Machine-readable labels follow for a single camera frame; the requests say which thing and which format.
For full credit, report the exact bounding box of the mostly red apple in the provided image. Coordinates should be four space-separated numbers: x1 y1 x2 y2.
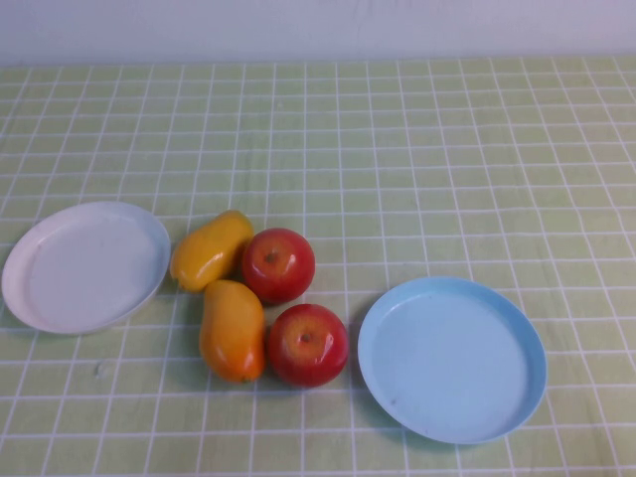
241 228 317 305

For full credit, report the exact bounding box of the orange yellow mango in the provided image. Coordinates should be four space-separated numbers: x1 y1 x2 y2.
199 279 267 384

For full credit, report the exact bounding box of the white round plate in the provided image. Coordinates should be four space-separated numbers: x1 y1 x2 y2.
1 201 173 335

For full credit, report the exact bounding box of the red apple with yellow top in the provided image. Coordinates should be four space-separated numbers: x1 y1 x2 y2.
267 303 350 388

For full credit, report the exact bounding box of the light blue round plate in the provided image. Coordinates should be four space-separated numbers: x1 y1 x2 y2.
357 276 549 445

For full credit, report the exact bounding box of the green checked tablecloth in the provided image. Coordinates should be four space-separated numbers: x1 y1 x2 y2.
0 54 636 477

